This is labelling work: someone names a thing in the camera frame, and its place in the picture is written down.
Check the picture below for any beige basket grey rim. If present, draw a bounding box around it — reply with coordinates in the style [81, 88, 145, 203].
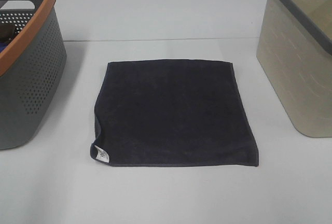
[256, 0, 331, 137]

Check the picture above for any grey perforated basket orange rim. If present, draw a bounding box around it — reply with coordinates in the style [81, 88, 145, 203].
[1, 0, 67, 150]

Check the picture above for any blue towel in basket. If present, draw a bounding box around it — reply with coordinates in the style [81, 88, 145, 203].
[0, 42, 9, 52]

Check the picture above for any dark navy towel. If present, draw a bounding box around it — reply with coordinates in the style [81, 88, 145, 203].
[90, 59, 259, 167]

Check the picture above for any brown towel in basket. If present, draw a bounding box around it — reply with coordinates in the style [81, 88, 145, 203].
[0, 23, 16, 42]

